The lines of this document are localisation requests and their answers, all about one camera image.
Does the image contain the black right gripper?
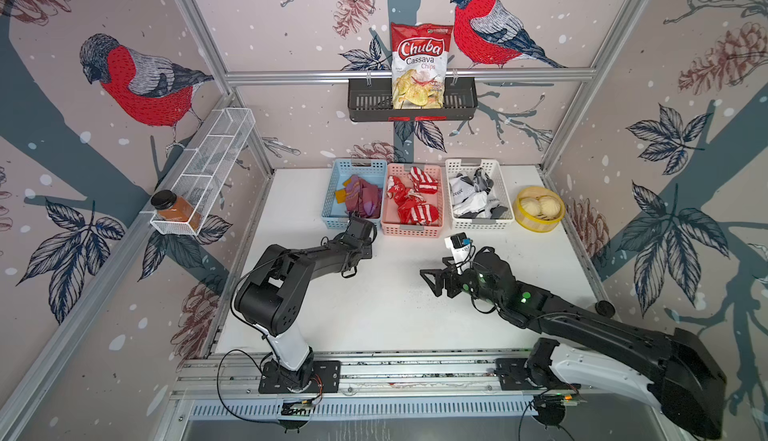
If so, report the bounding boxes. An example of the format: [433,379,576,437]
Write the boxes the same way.
[419,255,504,312]

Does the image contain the purple yellow sock top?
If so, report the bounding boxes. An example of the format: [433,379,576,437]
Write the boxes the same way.
[344,178,382,219]

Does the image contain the purple yellow sock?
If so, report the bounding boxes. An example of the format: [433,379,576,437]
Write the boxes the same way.
[334,175,364,204]
[344,178,382,219]

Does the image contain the red snowflake sock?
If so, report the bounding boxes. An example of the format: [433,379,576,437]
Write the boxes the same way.
[386,175,411,206]

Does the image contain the red santa pattern sock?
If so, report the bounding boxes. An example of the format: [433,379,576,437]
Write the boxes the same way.
[397,196,440,226]

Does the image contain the red white striped sock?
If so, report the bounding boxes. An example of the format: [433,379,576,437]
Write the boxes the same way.
[409,166,439,195]

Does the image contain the white grey patterned sock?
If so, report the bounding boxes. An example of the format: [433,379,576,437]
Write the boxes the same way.
[472,167,495,195]

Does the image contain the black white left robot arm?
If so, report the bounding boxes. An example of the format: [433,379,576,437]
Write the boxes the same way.
[230,216,377,393]

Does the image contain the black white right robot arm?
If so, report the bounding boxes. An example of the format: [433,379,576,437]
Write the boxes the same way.
[420,247,727,439]

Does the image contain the blue plastic basket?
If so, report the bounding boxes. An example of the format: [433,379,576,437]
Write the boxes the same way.
[321,158,387,229]

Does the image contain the pink plastic basket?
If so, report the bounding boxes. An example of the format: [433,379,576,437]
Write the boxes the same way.
[381,163,445,238]

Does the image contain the white plastic basket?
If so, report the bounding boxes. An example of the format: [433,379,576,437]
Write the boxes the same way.
[445,158,515,230]

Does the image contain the small white sock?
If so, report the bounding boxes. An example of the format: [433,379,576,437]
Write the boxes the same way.
[459,192,508,219]

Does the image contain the yellow bowl with buns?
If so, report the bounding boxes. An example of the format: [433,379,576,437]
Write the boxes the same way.
[512,186,566,233]

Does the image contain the black round knob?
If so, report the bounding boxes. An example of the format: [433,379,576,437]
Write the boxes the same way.
[594,300,616,319]

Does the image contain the orange spice jar black lid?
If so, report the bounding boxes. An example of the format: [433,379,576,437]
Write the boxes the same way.
[150,190,201,231]

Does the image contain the red Chuba cassava chips bag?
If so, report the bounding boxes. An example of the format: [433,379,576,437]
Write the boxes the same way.
[390,23,453,110]

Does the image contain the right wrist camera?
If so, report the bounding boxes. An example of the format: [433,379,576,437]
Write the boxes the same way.
[444,232,473,265]

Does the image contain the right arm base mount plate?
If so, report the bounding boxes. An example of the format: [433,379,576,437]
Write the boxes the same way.
[494,358,570,391]

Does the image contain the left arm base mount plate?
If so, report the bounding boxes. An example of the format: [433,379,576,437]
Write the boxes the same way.
[258,360,341,394]

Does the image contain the black wall-mounted wire basket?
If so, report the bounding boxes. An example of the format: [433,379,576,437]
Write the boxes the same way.
[347,77,478,122]

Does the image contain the clear acrylic wall shelf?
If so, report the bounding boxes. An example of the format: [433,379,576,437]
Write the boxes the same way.
[150,107,255,237]

